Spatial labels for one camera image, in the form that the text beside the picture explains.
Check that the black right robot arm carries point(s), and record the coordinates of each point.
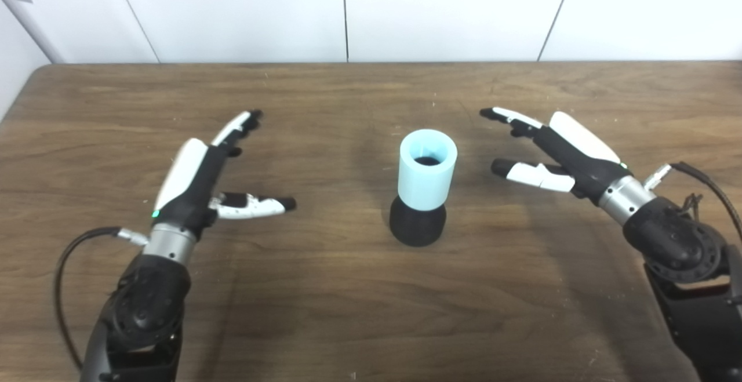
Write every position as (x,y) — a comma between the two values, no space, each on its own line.
(684,266)

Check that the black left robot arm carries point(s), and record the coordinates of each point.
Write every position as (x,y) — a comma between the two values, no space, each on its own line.
(142,312)

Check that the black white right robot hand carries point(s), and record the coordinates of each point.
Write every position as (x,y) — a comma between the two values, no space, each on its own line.
(571,153)

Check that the white corner post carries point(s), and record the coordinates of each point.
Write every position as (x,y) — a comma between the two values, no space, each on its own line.
(29,22)

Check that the black flared nozzle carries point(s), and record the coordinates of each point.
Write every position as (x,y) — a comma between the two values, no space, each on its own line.
(417,225)

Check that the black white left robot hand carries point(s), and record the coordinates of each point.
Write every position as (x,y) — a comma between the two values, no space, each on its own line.
(194,188)

